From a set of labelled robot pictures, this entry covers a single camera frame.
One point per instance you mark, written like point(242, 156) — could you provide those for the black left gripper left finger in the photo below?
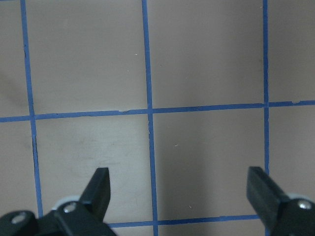
point(83, 217)

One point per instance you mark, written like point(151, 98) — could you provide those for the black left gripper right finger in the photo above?
point(282, 214)

